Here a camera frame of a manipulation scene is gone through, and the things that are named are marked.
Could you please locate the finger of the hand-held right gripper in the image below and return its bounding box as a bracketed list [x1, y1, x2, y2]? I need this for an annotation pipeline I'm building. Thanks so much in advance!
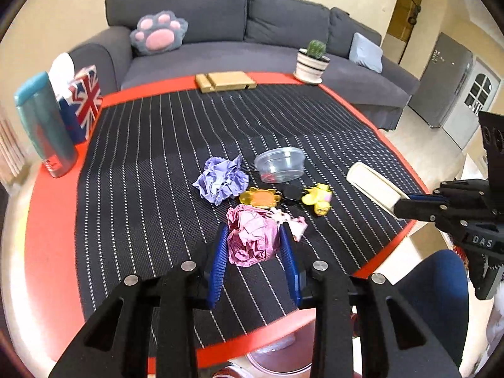
[405, 179, 491, 205]
[394, 199, 491, 238]

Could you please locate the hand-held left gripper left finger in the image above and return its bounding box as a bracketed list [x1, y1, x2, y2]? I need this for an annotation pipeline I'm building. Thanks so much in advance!
[47, 222, 230, 378]

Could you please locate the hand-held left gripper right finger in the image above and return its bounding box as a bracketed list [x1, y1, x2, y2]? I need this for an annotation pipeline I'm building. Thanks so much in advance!
[279, 224, 462, 378]

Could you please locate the pink paper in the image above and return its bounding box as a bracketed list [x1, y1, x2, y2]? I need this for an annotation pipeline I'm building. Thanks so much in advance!
[226, 205, 281, 267]

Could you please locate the white paper box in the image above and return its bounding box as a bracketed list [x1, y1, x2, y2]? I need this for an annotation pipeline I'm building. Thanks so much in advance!
[346, 161, 408, 217]

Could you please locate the yellow bear toy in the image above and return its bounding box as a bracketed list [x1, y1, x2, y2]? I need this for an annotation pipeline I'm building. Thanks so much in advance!
[239, 189, 281, 208]

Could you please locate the round waste bin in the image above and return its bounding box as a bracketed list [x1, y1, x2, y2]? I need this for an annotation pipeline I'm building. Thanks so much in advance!
[246, 341, 316, 375]

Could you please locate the white and pink small toy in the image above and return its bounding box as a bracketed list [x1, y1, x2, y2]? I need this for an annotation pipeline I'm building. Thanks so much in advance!
[272, 209, 308, 242]

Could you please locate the yellow duck toy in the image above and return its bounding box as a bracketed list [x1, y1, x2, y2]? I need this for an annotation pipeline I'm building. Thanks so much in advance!
[301, 183, 333, 216]

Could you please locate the purple crumpled paper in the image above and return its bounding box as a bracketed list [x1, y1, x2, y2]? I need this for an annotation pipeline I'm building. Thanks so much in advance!
[193, 155, 249, 205]

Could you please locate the clear plastic container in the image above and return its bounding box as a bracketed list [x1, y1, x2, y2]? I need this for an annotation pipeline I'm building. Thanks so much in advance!
[254, 147, 306, 184]

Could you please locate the grey refrigerator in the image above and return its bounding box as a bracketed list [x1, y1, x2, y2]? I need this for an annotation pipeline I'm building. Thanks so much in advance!
[408, 32, 473, 129]

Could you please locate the white door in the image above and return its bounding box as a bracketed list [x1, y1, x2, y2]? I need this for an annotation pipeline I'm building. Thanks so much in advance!
[443, 57, 504, 150]

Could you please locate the black striped placemat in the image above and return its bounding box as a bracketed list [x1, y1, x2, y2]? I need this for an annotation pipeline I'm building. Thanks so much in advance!
[75, 83, 418, 349]

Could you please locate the light blue pillow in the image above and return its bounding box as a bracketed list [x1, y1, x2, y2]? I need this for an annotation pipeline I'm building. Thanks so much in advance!
[350, 32, 383, 73]

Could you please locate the potted cactus in striped pot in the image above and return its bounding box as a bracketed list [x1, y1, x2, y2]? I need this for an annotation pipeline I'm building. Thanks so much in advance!
[293, 40, 330, 84]

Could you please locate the brown wooden door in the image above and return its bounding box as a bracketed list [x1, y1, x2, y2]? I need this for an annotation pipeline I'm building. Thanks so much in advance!
[388, 0, 425, 43]

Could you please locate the wooden phone stand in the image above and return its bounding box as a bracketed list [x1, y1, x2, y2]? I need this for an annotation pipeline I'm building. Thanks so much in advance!
[195, 71, 257, 94]

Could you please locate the dark grey sofa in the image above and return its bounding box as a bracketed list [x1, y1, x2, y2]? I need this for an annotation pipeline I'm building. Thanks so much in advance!
[67, 0, 421, 130]

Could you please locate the flag print tissue box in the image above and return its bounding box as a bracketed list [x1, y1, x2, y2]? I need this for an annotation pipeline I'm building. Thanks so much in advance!
[49, 53, 104, 144]

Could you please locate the teal bottle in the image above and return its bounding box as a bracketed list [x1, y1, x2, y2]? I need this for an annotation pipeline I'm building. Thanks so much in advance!
[14, 72, 78, 178]

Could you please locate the beige striped curtain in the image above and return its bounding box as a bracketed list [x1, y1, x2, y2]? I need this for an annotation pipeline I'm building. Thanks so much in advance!
[0, 114, 27, 185]

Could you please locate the grey paw cushion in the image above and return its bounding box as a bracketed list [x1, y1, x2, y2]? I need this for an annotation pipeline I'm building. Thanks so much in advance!
[130, 12, 189, 56]

